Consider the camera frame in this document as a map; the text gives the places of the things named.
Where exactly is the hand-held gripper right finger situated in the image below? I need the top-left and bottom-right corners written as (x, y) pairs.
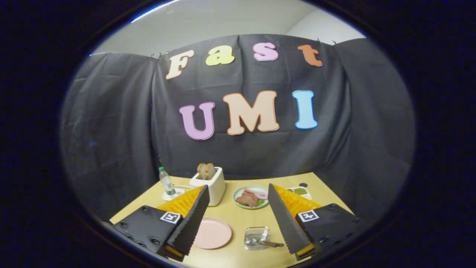
top-left (267, 183), bottom-right (361, 261)

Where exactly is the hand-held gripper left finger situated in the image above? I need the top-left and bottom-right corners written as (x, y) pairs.
top-left (112, 185), bottom-right (210, 262)

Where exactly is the wooden handled metal spoon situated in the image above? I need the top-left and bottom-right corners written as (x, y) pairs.
top-left (245, 237), bottom-right (276, 247)

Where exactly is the pink round plate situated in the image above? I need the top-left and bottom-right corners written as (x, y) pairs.
top-left (193, 218), bottom-right (232, 250)

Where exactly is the white square coaster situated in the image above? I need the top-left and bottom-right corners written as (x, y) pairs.
top-left (162, 188), bottom-right (186, 202)

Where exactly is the white divided seasoning dish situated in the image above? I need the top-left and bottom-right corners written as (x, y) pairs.
top-left (286, 186), bottom-right (312, 201)

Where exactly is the cream white toaster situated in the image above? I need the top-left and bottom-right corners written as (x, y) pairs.
top-left (189, 166), bottom-right (226, 207)

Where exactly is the brown meat slice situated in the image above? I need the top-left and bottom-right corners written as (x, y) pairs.
top-left (235, 192), bottom-right (259, 207)

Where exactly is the clear plastic water bottle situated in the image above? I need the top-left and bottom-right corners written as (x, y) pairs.
top-left (158, 166), bottom-right (177, 197)

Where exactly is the pale green food plate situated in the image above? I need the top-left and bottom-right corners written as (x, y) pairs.
top-left (233, 185), bottom-right (269, 210)

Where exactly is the metal wire cutlery basket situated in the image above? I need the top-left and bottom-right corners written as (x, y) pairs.
top-left (244, 226), bottom-right (271, 251)

